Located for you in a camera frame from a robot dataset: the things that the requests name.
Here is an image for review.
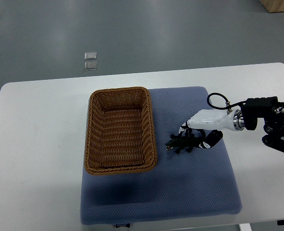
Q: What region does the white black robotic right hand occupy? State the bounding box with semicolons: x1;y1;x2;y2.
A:
178;109;245;149

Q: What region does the dark green toy crocodile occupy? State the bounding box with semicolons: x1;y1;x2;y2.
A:
165;129;206;154

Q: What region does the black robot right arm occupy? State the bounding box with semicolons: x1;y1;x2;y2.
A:
207;92;284;153

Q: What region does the brown woven wicker basket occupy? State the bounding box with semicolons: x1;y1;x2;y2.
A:
84;87;158;175

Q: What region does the blue-grey fabric cushion mat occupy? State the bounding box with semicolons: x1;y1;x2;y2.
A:
80;87;242;225

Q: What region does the white table leg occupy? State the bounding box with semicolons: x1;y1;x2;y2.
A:
239;223;252;231

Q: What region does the wooden box corner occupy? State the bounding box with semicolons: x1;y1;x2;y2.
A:
260;0;284;13

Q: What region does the lower silver floor plate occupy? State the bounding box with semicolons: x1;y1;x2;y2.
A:
84;61;97;71

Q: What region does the silver floor plate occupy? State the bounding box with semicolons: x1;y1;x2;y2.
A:
84;51;97;60
84;61;97;71

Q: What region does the upper silver floor plate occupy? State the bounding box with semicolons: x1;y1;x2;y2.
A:
84;51;97;60

